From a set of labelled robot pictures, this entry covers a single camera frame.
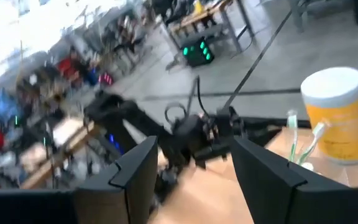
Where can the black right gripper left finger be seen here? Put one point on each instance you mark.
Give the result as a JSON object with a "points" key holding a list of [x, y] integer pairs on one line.
{"points": [[129, 193]]}

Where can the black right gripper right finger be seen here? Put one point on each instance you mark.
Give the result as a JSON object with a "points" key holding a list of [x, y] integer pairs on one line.
{"points": [[266, 186]]}

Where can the teal mouthwash bottle white cap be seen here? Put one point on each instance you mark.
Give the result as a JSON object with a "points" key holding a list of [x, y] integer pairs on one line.
{"points": [[307, 166]]}

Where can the green toothbrush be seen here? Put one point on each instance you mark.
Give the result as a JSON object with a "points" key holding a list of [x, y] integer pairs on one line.
{"points": [[312, 140], [292, 137]]}

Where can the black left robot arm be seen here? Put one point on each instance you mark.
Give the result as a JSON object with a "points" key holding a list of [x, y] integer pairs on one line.
{"points": [[120, 115]]}

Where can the clear acrylic organizer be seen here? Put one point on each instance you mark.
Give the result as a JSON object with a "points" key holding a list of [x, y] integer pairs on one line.
{"points": [[328, 169]]}

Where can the black computer with green lights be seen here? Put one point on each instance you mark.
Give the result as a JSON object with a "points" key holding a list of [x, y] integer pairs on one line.
{"points": [[197, 59]]}

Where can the wooden table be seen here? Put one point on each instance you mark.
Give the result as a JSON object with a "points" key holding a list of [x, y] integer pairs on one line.
{"points": [[73, 137]]}

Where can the white and yellow canister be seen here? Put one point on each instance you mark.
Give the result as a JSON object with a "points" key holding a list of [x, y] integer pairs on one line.
{"points": [[337, 124]]}

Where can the wooden workbench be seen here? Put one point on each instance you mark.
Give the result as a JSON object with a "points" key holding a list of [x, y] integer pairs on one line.
{"points": [[194, 18]]}

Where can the yellow cup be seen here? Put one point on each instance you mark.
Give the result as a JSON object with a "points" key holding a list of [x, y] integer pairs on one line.
{"points": [[198, 6]]}

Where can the black aluminium table frame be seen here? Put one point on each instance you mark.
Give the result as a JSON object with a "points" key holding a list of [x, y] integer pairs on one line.
{"points": [[269, 122]]}

